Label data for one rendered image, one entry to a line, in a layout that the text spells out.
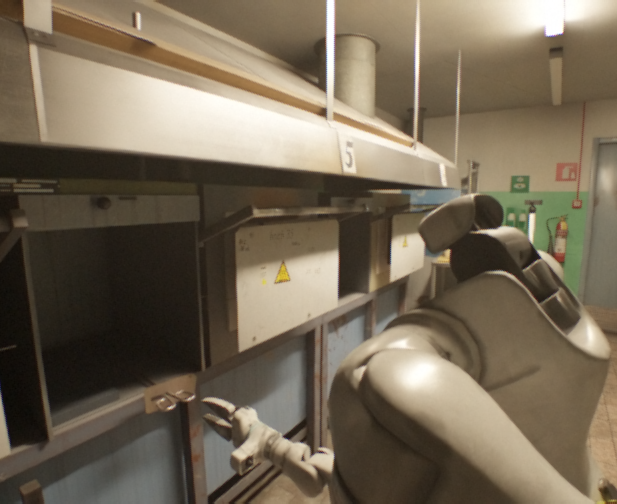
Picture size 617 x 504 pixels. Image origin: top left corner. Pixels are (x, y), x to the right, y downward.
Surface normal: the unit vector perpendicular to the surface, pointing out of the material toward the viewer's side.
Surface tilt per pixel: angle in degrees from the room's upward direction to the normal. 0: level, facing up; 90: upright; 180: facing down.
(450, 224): 81
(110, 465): 90
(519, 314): 71
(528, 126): 90
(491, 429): 32
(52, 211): 90
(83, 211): 90
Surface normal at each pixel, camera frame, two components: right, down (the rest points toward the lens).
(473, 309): -0.47, -0.06
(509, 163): -0.58, 0.11
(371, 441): -0.79, 0.04
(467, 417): 0.34, -0.78
